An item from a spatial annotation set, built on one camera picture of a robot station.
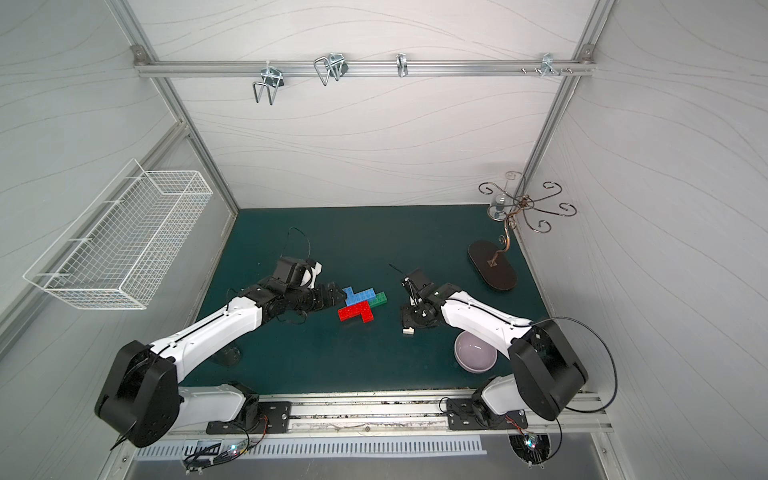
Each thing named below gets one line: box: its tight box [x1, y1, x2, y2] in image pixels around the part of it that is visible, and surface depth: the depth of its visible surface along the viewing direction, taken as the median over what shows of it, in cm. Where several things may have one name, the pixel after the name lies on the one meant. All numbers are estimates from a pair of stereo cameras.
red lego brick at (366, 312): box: [359, 300, 375, 324], surface depth 90 cm
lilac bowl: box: [454, 331, 498, 374], surface depth 82 cm
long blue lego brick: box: [349, 288, 376, 305], surface depth 95 cm
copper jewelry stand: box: [468, 170, 578, 291], surface depth 93 cm
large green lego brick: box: [368, 291, 387, 309], surface depth 95 cm
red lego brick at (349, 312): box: [338, 304, 362, 322], surface depth 90 cm
